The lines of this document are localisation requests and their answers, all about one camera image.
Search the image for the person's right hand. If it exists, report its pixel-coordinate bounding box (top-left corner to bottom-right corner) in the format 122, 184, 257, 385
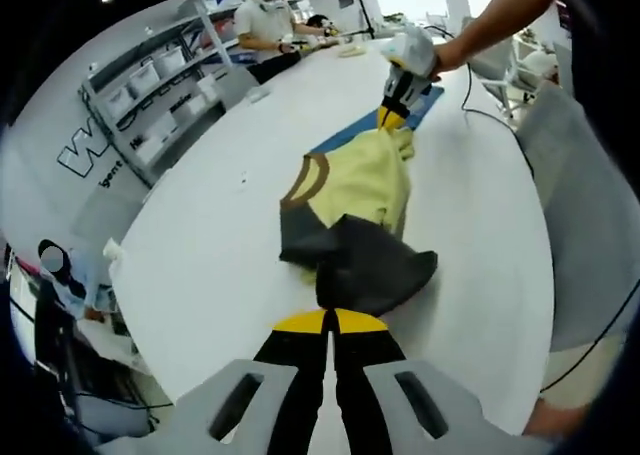
428, 39, 471, 84

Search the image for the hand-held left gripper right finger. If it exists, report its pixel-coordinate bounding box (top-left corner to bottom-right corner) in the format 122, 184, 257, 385
329, 308, 556, 455

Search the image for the white office chair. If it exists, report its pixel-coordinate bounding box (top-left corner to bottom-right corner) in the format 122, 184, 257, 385
212, 67, 261, 112

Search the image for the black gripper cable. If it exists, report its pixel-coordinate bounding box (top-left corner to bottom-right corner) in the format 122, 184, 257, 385
459, 64, 534, 176
539, 282, 640, 394

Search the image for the yellow and grey garment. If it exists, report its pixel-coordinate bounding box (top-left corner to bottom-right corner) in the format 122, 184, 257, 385
278, 127, 440, 319

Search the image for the blue template mat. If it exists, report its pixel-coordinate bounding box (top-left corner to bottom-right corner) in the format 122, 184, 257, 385
309, 83, 446, 156

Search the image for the person's black shirt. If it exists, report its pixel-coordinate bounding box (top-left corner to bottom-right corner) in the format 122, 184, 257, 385
547, 0, 640, 106

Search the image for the grey metal shelf rack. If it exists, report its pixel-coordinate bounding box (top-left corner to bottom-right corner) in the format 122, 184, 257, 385
77, 0, 254, 189

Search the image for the row of white storage boxes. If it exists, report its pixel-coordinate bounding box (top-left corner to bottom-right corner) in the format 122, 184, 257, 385
102, 0, 236, 166

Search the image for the grey mesh office chair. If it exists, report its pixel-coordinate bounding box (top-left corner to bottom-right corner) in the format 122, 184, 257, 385
514, 82, 634, 354

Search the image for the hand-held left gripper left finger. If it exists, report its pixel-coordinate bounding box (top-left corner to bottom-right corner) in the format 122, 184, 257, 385
94, 309, 329, 455

